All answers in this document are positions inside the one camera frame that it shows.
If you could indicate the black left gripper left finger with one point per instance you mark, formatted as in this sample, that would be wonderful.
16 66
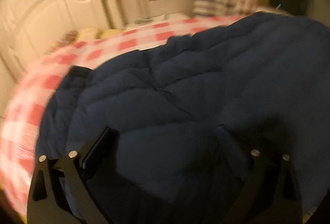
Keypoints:
47 202

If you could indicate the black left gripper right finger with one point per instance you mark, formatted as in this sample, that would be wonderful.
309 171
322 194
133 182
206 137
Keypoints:
260 158

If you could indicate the navy blue puffer jacket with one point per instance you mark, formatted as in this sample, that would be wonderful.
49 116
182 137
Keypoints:
166 103

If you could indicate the red white checkered bed cover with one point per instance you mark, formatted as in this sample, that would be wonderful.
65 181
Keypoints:
20 129

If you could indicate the colourful patterned pillow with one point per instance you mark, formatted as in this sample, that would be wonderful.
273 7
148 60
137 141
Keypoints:
66 39

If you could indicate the cream floral pillow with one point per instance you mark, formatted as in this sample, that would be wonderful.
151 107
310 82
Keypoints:
88 34

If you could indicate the white wooden bed headboard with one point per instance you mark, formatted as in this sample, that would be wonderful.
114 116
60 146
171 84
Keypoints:
30 35

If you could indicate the white bedside table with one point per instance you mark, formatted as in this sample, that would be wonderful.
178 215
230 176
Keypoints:
159 19

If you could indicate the silver desk lamp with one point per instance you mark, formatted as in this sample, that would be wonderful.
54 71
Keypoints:
144 14

